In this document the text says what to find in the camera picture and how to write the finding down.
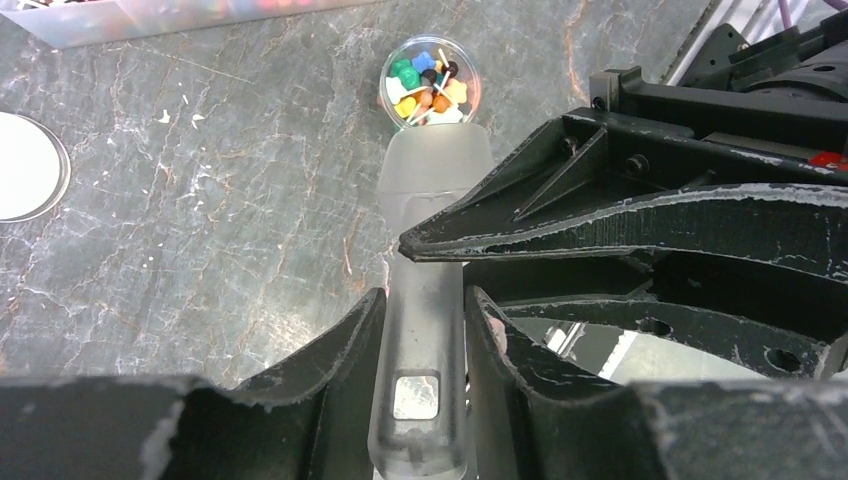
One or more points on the clear compartment candy box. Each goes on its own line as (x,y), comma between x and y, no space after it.
(67,24)

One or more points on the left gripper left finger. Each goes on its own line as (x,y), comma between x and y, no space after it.
(306,417)

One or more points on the silver round jar lid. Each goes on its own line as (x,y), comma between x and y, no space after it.
(35,169)

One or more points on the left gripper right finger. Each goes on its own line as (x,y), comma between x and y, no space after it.
(537,416)

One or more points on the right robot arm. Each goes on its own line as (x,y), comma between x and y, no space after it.
(816,61)

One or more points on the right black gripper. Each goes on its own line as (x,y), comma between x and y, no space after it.
(661,138)

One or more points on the small clear glass jar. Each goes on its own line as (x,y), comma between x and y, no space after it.
(429,80)

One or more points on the clear plastic scoop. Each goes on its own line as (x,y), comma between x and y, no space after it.
(418,426)

